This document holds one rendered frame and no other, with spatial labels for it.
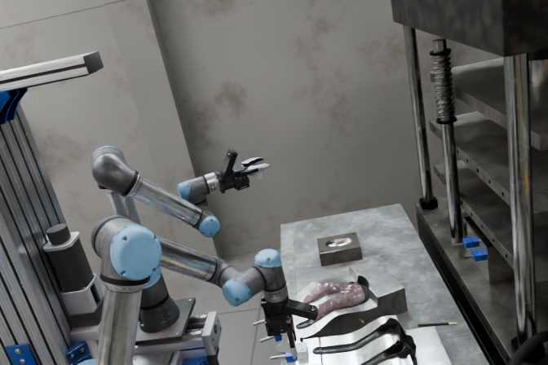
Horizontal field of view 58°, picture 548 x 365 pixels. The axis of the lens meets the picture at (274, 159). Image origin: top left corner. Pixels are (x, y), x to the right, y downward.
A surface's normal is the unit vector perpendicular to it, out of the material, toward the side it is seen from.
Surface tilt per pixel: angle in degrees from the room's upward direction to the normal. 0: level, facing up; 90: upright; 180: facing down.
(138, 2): 90
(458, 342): 0
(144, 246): 83
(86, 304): 90
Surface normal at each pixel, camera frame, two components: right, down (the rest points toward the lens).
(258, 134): -0.07, 0.35
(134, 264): 0.65, 0.00
